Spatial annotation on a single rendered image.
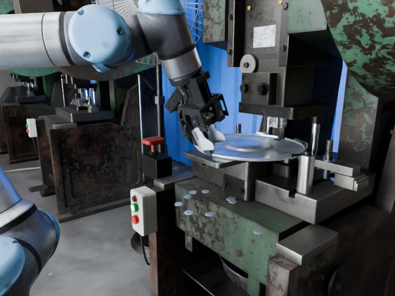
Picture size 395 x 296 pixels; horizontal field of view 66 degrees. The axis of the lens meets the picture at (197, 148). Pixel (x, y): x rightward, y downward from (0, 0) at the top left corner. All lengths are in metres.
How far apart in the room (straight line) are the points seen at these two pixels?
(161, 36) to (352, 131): 0.65
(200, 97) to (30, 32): 0.31
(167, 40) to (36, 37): 0.22
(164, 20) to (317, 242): 0.52
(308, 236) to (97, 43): 0.54
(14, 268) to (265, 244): 0.49
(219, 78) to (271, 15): 1.91
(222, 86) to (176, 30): 2.14
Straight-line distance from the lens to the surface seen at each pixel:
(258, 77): 0.82
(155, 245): 1.04
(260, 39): 0.86
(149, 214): 0.95
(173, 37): 0.59
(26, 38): 0.49
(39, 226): 0.74
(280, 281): 0.66
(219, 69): 2.73
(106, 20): 0.45
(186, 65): 0.60
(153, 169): 1.01
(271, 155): 0.76
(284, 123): 0.91
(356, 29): 0.51
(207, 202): 0.84
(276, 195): 0.79
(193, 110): 0.62
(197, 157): 0.73
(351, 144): 1.02
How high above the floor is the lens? 0.98
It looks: 14 degrees down
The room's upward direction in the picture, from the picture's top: straight up
